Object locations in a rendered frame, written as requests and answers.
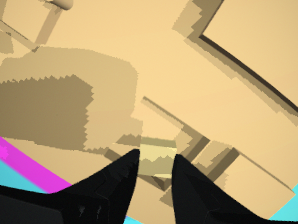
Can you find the pale yellow block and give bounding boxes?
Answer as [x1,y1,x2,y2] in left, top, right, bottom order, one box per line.
[137,136,177,179]

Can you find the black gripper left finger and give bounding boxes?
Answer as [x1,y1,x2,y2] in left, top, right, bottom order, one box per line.
[0,149,141,224]

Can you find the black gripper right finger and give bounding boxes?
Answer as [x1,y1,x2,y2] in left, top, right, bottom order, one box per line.
[170,155,298,224]

